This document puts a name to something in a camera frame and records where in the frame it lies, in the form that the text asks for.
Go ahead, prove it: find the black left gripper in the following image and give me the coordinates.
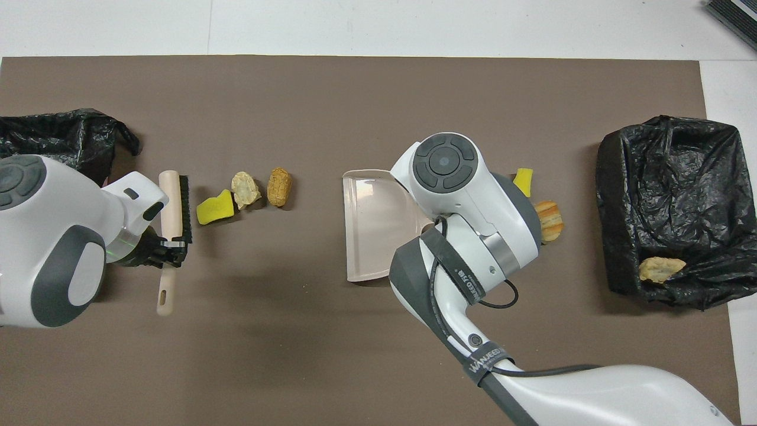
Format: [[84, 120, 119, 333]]
[[121, 231, 191, 268]]

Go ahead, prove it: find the beige hand brush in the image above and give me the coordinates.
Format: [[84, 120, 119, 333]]
[[156, 170, 193, 316]]

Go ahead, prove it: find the yellow sponge piece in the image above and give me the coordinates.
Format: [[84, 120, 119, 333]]
[[512, 168, 534, 198], [196, 189, 235, 226]]

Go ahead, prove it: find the pale bread chunk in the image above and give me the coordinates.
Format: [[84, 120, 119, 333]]
[[230, 172, 262, 210]]

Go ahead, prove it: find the brown bread roll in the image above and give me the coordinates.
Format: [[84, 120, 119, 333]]
[[266, 167, 293, 208]]

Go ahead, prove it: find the beige plastic dustpan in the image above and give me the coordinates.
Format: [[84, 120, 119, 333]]
[[342, 169, 438, 283]]

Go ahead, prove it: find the black bag-lined bin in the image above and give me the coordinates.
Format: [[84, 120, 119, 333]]
[[0, 108, 141, 187], [596, 115, 757, 311]]

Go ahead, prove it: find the brown table mat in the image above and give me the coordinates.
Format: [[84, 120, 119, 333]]
[[0, 55, 743, 426]]

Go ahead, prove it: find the striped croissant piece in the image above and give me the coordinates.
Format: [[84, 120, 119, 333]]
[[534, 200, 564, 243]]

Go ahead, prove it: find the flat tan bread piece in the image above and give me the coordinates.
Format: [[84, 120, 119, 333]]
[[638, 256, 687, 283]]

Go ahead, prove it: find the dark ribbed panel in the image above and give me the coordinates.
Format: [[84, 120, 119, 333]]
[[703, 0, 757, 51]]

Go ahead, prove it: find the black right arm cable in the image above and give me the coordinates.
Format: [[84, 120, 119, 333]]
[[429, 216, 601, 379]]

